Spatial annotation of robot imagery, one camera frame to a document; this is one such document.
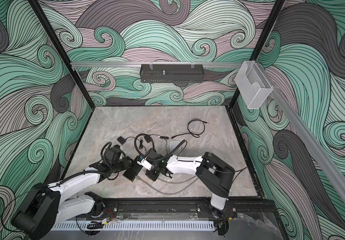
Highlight black network switch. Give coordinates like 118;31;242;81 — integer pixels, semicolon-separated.
123;161;143;182

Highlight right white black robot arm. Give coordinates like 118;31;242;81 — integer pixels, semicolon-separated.
133;134;244;212

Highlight white slotted cable duct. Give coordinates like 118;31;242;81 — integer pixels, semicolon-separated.
51;220;215;232

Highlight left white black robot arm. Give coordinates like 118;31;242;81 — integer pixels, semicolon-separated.
10;142;133;240

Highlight aluminium wall rail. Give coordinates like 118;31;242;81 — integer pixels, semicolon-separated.
70;61;243;68

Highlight black power adapter with cable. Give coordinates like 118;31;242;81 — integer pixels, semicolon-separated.
117;136;147;155

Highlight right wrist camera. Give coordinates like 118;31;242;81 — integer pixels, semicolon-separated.
137;158;152;171

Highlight white network switch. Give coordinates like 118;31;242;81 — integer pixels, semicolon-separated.
169;141;181;152

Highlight grey ethernet cable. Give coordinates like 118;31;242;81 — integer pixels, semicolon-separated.
136;173;200;195

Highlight black coiled cable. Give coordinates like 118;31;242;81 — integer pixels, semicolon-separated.
170;118;208;140

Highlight black wall tray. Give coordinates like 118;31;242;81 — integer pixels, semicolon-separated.
139;65;205;84

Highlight clear plastic wall holder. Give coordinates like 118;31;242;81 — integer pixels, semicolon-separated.
235;61;273;110

